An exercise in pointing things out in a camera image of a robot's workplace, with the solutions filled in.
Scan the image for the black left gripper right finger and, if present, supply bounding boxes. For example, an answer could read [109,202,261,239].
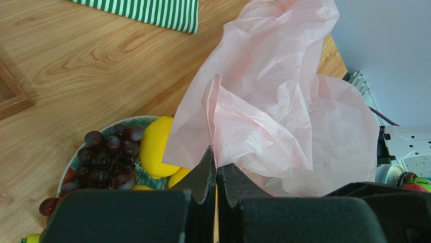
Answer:
[217,165,430,242]

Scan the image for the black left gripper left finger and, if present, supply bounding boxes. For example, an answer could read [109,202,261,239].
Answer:
[40,149,216,242]

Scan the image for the yellow pear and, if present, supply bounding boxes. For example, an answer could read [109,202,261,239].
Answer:
[168,168,191,189]

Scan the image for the pink plastic bag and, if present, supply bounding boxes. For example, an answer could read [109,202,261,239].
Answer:
[162,1,379,197]

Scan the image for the small orange fruit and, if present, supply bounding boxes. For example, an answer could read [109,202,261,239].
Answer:
[132,185,154,191]

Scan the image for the toy fruit basket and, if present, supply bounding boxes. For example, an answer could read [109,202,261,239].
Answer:
[384,165,430,193]

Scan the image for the yellow lemon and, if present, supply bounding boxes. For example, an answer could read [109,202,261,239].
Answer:
[139,116,180,179]

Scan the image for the purple grape bunch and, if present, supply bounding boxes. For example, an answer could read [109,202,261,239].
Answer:
[39,124,143,217]

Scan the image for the yellow banana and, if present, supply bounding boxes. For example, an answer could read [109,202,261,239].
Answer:
[20,233,41,243]

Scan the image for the green striped cloth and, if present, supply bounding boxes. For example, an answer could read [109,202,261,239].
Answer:
[73,0,199,34]

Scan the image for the wooden compartment tray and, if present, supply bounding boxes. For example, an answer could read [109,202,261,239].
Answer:
[1,59,35,120]

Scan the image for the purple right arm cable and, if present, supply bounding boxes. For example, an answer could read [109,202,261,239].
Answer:
[368,106,401,128]

